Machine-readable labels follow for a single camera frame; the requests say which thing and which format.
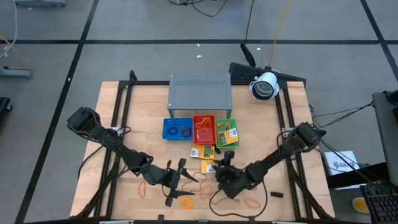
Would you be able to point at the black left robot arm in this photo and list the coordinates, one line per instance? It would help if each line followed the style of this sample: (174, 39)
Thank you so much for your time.
(109, 140)

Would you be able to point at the long red rubber band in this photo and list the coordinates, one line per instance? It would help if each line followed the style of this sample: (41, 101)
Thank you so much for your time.
(186, 187)

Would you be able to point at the yellow coil wristband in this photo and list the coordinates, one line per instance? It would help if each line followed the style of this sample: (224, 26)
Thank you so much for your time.
(182, 203)

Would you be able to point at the thin orange rubber band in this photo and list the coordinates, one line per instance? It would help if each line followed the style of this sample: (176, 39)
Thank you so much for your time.
(139, 189)
(245, 202)

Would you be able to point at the small black block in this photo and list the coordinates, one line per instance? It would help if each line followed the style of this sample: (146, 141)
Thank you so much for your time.
(276, 194)

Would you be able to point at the black floor object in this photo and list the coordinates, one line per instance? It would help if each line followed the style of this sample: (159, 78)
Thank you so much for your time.
(4, 105)

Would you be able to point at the grey perforated metal shelf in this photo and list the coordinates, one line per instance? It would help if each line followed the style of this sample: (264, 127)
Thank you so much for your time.
(200, 93)

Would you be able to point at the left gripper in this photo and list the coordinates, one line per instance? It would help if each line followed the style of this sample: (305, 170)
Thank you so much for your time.
(163, 179)

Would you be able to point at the green plastic basket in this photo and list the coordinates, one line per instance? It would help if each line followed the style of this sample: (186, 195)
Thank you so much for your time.
(234, 122)

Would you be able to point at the blue plastic basket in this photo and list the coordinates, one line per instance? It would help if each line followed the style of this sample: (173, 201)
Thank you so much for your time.
(178, 123)

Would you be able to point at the black computer keyboard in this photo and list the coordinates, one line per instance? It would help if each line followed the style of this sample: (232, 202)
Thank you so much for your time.
(382, 205)

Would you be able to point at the yellow battery packet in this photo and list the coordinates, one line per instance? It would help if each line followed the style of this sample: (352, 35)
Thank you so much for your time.
(202, 152)
(207, 168)

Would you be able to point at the white cardboard box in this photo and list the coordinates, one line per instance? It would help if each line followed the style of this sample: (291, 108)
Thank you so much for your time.
(339, 158)

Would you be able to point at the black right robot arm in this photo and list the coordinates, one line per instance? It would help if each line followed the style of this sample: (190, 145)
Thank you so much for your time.
(273, 158)

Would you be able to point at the black aluminium table frame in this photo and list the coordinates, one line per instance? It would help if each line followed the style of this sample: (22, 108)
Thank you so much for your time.
(143, 83)

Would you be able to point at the black mesh panel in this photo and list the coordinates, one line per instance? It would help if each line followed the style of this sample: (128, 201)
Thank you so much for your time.
(241, 73)

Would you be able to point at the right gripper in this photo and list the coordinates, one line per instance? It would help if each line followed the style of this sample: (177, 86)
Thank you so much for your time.
(233, 179)

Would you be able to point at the red plastic basket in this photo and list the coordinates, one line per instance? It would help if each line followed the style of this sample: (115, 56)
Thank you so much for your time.
(203, 137)

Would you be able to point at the blue coil wristband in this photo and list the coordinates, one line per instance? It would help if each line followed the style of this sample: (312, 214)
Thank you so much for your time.
(169, 131)

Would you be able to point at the white dome camera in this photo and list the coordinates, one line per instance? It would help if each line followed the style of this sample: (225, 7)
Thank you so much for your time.
(264, 88)

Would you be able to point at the yellow round object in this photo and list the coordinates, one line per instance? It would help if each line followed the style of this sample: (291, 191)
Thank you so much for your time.
(360, 206)

